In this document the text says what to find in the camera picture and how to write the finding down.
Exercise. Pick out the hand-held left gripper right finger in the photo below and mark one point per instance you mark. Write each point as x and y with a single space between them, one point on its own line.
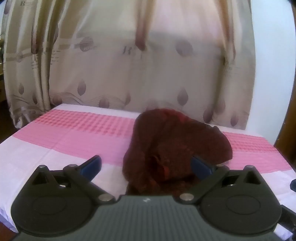
199 167

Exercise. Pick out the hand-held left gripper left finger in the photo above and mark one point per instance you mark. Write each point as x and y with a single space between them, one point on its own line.
93 165

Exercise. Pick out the maroon knit garment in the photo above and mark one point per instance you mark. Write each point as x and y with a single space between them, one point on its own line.
171 139

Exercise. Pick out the pink and white bed sheet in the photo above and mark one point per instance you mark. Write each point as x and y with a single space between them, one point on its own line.
64 143

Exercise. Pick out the beige leaf-print curtain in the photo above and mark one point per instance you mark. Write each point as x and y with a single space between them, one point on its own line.
120 58

